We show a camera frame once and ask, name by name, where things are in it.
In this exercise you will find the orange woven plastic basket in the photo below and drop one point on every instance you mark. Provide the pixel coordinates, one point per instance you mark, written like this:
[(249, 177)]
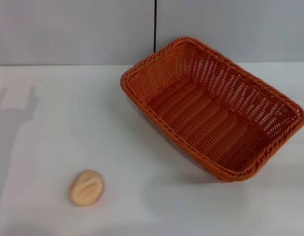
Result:
[(191, 118)]

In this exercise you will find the beige bread roll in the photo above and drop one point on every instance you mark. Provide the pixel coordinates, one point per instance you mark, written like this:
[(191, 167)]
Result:
[(86, 188)]

